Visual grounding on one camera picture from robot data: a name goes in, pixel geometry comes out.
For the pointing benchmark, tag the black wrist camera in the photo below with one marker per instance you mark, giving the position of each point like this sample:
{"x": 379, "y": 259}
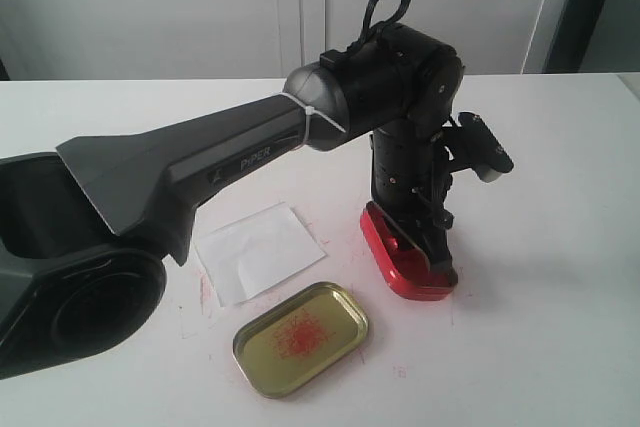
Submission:
{"x": 473, "y": 146}

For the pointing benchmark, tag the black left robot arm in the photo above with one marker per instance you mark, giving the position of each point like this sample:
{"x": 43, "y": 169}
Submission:
{"x": 84, "y": 229}

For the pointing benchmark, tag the red ink pad tin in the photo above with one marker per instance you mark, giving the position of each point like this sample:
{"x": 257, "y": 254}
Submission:
{"x": 405, "y": 275}

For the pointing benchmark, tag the white zip tie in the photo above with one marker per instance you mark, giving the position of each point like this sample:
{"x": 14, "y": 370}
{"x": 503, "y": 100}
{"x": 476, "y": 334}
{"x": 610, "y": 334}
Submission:
{"x": 310, "y": 113}

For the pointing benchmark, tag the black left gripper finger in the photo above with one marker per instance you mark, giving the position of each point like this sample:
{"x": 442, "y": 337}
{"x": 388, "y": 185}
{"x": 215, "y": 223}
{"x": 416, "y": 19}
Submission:
{"x": 433, "y": 241}
{"x": 400, "y": 236}

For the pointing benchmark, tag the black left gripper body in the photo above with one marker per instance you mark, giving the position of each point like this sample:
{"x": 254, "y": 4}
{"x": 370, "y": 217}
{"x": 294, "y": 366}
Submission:
{"x": 410, "y": 176}

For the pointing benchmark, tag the gold tin lid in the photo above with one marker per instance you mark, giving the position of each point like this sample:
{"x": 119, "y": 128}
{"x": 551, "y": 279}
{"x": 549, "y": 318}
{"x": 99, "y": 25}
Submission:
{"x": 286, "y": 347}

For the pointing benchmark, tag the white cabinet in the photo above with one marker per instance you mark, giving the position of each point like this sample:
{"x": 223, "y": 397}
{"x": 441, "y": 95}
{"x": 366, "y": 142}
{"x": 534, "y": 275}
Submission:
{"x": 171, "y": 39}

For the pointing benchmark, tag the white paper sheet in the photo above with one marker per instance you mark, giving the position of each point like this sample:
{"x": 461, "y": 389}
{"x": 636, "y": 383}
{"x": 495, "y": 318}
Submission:
{"x": 252, "y": 255}

